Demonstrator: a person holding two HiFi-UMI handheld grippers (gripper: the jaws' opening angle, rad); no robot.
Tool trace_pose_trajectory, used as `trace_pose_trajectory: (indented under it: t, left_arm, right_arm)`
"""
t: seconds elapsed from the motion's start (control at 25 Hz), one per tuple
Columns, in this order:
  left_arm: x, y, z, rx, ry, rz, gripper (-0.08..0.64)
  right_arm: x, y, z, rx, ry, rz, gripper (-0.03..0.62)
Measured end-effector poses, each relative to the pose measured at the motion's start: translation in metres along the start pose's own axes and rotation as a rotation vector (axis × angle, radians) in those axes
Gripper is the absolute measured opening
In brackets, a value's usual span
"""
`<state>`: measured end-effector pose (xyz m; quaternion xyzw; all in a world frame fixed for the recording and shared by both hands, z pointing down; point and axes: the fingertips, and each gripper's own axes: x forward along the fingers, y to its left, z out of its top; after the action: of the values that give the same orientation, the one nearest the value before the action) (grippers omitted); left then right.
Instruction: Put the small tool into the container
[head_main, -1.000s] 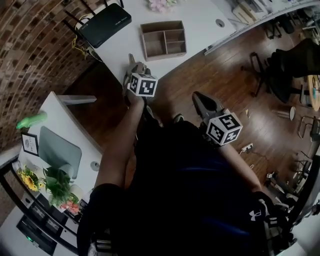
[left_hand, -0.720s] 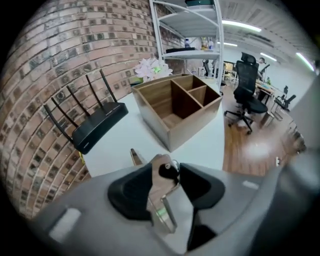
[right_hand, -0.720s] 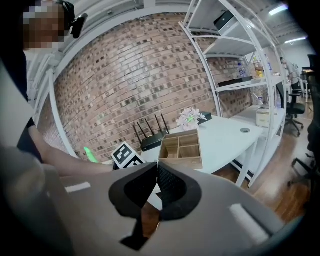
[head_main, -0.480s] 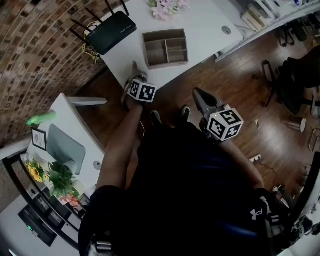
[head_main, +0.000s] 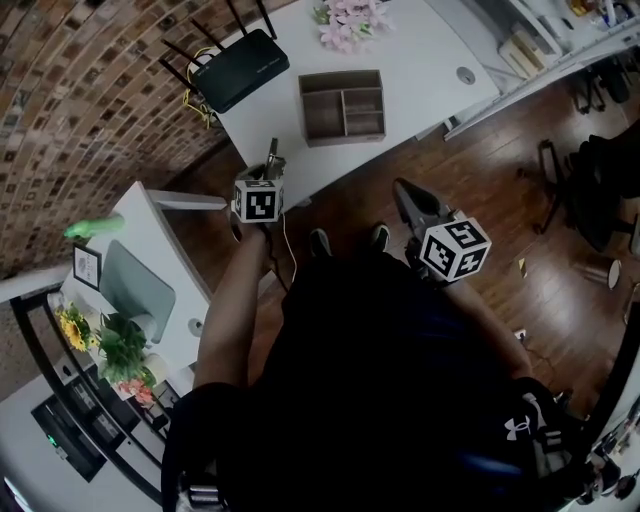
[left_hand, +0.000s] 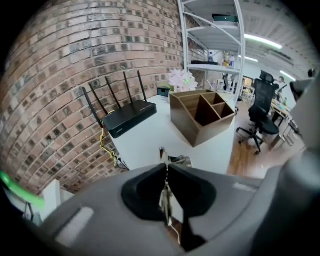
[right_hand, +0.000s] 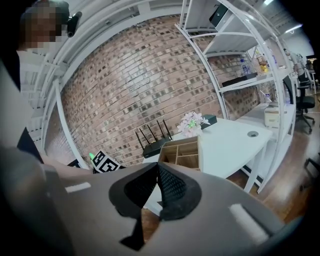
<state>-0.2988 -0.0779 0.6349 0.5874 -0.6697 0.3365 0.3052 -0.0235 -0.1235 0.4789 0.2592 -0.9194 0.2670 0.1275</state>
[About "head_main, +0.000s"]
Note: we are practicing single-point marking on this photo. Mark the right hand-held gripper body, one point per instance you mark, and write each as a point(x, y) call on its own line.
point(452, 250)

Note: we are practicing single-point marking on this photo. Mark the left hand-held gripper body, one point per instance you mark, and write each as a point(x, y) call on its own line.
point(257, 202)

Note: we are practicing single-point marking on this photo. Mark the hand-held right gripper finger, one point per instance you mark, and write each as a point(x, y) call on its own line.
point(406, 207)
point(430, 200)

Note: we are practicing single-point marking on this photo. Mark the small metal tool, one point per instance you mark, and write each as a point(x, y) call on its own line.
point(275, 164)

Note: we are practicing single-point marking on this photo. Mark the brown wooden organizer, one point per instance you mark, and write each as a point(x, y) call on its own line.
point(322, 112)

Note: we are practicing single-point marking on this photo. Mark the person's right forearm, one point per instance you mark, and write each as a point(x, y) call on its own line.
point(492, 330)

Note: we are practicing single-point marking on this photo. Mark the person's left forearm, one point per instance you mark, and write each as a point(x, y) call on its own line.
point(230, 310)

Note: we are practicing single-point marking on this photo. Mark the person's right shoe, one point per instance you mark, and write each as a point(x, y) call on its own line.
point(381, 236)

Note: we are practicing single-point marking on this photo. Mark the person's shoe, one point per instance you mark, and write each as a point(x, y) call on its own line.
point(381, 236)
point(320, 242)

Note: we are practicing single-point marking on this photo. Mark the small yellow floor item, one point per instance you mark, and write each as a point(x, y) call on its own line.
point(522, 268)

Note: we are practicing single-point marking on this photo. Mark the person's left shoe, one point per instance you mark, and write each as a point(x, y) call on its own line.
point(320, 242)

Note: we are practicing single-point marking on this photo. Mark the black router with antennas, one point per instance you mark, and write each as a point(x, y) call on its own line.
point(245, 67)

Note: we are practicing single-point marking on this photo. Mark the white power strip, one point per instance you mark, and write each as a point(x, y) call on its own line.
point(520, 334)

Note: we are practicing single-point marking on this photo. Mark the pale pink flower bunch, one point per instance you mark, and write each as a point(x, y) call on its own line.
point(352, 22)

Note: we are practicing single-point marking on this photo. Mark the black office chair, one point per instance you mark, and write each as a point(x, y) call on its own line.
point(595, 195)

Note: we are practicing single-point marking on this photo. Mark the green spray bottle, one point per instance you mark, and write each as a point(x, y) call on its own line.
point(95, 227)

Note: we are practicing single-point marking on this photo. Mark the round white stool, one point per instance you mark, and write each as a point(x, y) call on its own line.
point(615, 274)

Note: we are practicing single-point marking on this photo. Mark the pale box on shelf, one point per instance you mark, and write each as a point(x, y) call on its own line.
point(525, 52)

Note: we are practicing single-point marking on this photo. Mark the person's black shirt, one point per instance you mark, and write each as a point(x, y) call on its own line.
point(360, 400)

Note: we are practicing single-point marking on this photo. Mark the white metal shelving rack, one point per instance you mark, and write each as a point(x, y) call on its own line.
point(550, 65)

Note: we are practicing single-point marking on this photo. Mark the black framed picture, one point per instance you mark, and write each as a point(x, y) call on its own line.
point(86, 266)

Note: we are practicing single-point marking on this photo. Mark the white plant pot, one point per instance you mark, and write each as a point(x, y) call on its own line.
point(156, 367)

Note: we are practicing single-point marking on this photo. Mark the green leafy plant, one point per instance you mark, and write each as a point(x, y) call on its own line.
point(122, 350)

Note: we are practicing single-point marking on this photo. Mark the yellow sunflower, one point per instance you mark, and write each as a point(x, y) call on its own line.
point(76, 332)

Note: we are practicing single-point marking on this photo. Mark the pink orange flowers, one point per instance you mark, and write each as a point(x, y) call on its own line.
point(135, 391)

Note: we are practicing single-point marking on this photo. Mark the black device with green light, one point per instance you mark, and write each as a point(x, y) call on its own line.
point(70, 440)

